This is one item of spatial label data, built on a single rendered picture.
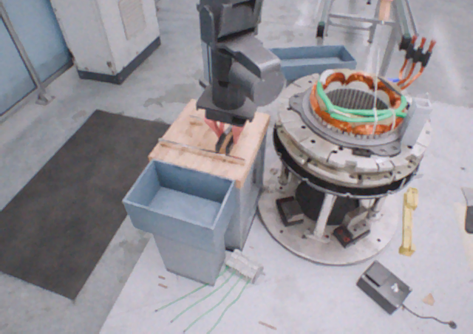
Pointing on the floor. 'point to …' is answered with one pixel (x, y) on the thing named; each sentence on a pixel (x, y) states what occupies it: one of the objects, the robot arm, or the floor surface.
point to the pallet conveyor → (400, 28)
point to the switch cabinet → (106, 24)
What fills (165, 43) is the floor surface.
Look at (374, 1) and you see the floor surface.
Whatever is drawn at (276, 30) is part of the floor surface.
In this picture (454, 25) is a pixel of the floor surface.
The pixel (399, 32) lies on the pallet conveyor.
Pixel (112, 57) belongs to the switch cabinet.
